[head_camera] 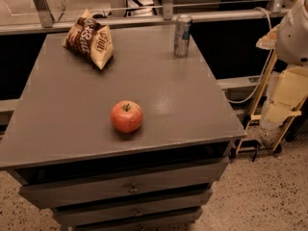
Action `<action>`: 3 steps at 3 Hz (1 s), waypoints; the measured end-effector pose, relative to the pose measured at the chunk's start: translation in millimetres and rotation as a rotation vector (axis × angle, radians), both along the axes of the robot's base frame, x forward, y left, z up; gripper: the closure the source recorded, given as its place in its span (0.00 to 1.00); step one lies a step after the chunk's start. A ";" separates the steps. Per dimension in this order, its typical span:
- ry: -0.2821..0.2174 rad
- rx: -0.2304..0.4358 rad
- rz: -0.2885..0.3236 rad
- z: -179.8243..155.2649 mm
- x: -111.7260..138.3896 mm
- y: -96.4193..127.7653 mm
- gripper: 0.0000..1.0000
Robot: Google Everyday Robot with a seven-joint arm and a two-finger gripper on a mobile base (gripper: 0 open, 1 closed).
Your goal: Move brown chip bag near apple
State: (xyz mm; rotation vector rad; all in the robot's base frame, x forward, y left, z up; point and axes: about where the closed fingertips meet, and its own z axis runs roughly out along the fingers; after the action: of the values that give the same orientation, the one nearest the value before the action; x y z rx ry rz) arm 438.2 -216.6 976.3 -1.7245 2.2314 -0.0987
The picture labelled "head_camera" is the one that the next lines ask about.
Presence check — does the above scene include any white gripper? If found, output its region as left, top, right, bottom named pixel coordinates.
left=256, top=0, right=308, bottom=129

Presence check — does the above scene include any brown chip bag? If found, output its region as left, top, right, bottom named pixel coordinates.
left=63, top=10, right=114, bottom=69

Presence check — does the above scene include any red apple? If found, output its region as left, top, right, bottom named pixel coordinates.
left=111, top=100, right=143, bottom=134

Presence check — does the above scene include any silver blue drink can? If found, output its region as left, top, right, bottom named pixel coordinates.
left=174, top=14, right=193, bottom=57

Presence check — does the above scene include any grey drawer cabinet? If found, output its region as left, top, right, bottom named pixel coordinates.
left=0, top=26, right=244, bottom=231

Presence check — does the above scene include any white cable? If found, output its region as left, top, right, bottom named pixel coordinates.
left=226, top=6, right=273, bottom=105

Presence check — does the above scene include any metal railing frame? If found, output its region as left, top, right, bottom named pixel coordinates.
left=0, top=0, right=294, bottom=35

